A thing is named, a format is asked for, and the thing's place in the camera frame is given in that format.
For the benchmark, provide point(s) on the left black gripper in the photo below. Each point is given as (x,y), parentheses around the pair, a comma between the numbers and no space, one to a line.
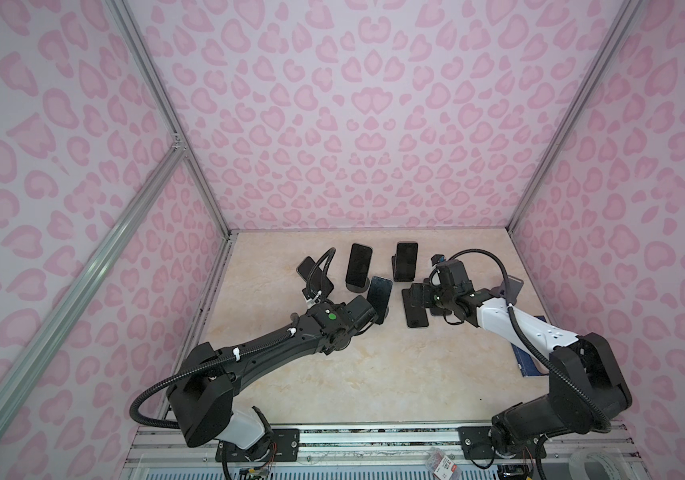
(341,305)

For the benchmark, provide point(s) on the blue phone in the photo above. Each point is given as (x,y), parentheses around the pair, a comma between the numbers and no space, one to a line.
(414,310)

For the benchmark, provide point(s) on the round stand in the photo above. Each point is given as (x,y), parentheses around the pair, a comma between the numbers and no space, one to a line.
(510,289)
(358,289)

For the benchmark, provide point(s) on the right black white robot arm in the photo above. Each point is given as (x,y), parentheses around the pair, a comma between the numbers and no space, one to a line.
(586,388)

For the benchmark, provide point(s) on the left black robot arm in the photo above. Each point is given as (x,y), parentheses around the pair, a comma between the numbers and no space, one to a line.
(203,401)

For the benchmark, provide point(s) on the back left phone on stand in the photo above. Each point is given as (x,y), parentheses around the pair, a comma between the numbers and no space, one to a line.
(314,276)

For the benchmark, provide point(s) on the back middle green phone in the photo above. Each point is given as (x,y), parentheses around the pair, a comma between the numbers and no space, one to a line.
(358,264)

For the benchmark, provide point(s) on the centre green phone on stand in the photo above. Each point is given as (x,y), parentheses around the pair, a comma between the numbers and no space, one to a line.
(378,297)

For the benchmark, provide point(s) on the purple phone on folding stand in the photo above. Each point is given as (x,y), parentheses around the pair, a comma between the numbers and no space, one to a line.
(406,258)

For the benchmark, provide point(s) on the small red white packet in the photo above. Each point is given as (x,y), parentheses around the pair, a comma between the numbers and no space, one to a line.
(441,467)

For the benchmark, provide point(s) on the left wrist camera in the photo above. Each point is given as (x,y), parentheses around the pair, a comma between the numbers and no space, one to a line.
(313,296)

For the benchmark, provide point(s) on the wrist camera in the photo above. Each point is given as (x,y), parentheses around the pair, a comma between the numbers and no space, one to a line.
(437,260)
(313,296)

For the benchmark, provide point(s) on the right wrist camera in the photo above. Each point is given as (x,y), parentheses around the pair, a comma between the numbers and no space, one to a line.
(437,260)

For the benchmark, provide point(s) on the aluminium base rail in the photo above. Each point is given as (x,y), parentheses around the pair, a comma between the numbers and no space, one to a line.
(387,451)

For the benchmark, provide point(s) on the right aluminium corner post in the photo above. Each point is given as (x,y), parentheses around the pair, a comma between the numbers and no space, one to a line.
(628,15)

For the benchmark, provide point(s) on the aluminium corner post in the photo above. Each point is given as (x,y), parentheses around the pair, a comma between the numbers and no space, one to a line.
(128,26)
(628,15)

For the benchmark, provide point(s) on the left aluminium corner post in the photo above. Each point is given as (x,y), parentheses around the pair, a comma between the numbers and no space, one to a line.
(128,26)

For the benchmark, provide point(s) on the aluminium diagonal frame bar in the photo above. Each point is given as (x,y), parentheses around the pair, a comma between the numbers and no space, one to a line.
(26,372)

